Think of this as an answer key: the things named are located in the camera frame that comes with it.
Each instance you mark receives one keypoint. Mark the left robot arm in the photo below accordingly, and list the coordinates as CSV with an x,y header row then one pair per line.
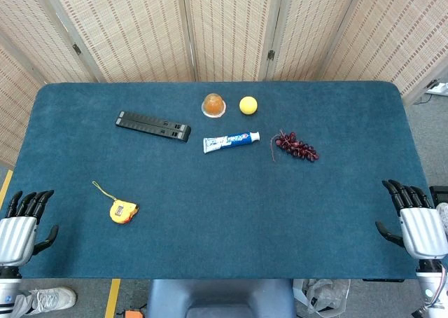
x,y
8,290

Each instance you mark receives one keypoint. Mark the white sneaker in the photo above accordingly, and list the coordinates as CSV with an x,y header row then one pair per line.
x,y
47,299

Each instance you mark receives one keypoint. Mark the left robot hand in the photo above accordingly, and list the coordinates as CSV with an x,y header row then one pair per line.
x,y
15,234

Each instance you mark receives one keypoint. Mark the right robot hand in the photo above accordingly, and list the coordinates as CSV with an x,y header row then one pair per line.
x,y
420,230

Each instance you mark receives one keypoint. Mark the yellow ball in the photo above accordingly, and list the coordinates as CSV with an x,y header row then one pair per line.
x,y
248,105

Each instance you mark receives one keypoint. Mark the white power strip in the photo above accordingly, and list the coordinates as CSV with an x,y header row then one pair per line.
x,y
439,87

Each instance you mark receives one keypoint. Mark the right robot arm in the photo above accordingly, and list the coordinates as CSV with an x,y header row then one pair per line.
x,y
432,290

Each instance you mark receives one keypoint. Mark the black box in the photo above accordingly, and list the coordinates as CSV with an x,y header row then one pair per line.
x,y
439,193

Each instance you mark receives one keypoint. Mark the yellow tape measure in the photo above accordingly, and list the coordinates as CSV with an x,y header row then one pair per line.
x,y
122,209

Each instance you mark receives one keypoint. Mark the clear plastic bag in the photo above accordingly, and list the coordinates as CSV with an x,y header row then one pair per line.
x,y
320,293

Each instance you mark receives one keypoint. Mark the woven folding screen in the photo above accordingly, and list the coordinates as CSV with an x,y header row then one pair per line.
x,y
224,31

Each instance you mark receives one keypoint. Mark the orange jelly cup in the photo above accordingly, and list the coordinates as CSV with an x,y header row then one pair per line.
x,y
213,105

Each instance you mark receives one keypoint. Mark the blue table cloth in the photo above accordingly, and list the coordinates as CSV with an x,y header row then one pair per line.
x,y
224,192

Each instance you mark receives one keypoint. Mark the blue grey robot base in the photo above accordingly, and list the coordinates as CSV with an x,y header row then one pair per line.
x,y
220,298

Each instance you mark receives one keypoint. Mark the blue white toothpaste tube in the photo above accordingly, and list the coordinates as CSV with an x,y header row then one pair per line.
x,y
231,140

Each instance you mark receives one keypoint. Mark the red grape bunch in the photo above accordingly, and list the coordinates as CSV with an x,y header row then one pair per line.
x,y
295,147

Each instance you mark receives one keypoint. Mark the orange box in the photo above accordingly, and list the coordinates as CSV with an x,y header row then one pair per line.
x,y
130,314

